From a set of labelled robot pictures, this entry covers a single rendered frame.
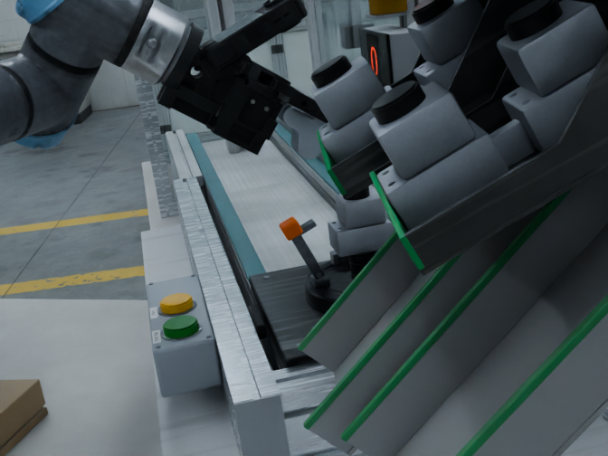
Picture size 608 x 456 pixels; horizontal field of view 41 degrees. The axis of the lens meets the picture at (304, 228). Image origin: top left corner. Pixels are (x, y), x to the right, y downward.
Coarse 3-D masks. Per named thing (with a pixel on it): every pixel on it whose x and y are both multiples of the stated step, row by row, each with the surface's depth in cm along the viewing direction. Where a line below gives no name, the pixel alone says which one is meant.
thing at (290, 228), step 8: (280, 224) 90; (288, 224) 89; (296, 224) 89; (304, 224) 91; (312, 224) 90; (288, 232) 89; (296, 232) 89; (304, 232) 90; (288, 240) 90; (296, 240) 90; (304, 240) 90; (304, 248) 91; (304, 256) 91; (312, 256) 91; (312, 264) 91; (312, 272) 92; (320, 272) 92
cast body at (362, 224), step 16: (368, 192) 90; (352, 208) 89; (368, 208) 89; (384, 208) 90; (336, 224) 92; (352, 224) 89; (368, 224) 90; (384, 224) 90; (336, 240) 90; (352, 240) 90; (368, 240) 90; (384, 240) 91
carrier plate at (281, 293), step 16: (272, 272) 104; (288, 272) 103; (304, 272) 102; (256, 288) 99; (272, 288) 99; (288, 288) 98; (304, 288) 98; (272, 304) 94; (288, 304) 94; (304, 304) 93; (272, 320) 90; (288, 320) 90; (304, 320) 89; (272, 336) 89; (288, 336) 86; (304, 336) 85; (288, 352) 82
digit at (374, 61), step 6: (366, 36) 107; (372, 36) 105; (372, 42) 105; (372, 48) 106; (372, 54) 106; (378, 54) 104; (372, 60) 107; (378, 60) 104; (372, 66) 108; (378, 66) 105; (378, 72) 105; (378, 78) 106
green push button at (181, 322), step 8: (168, 320) 93; (176, 320) 93; (184, 320) 92; (192, 320) 92; (168, 328) 91; (176, 328) 91; (184, 328) 91; (192, 328) 91; (168, 336) 91; (176, 336) 91; (184, 336) 91
